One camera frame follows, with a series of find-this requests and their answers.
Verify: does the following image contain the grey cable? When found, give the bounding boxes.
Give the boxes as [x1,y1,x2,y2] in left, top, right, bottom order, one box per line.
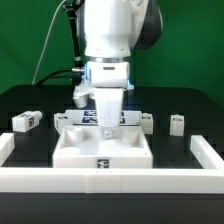
[31,0,68,86]

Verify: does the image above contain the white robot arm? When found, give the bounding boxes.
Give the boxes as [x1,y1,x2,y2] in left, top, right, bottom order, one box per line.
[73,0,163,138]

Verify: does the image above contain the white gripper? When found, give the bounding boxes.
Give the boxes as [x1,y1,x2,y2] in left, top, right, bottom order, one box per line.
[73,61,130,138]

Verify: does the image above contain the black cable connector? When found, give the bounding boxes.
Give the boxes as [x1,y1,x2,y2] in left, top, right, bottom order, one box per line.
[36,67,85,86]

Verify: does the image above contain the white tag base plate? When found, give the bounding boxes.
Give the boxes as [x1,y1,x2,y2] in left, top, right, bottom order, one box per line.
[65,110,141,126]

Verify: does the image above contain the white square table top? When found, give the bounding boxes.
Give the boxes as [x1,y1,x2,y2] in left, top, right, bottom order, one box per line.
[52,126,153,169]

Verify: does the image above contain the white U-shaped obstacle fence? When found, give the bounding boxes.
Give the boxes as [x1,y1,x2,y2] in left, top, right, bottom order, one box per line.
[0,133,224,194]

